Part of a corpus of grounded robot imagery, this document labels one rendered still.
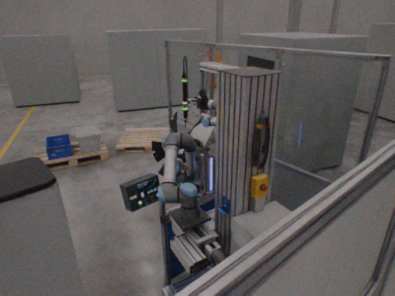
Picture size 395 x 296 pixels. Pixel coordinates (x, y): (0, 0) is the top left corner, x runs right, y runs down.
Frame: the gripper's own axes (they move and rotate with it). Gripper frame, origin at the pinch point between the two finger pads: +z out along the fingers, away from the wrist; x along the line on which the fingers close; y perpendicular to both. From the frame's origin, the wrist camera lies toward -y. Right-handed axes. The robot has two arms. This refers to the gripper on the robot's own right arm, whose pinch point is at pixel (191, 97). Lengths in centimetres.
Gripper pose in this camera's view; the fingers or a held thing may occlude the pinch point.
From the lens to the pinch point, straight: 253.6
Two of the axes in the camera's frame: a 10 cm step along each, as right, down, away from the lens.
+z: -7.7, -2.5, 5.9
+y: 0.1, 9.1, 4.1
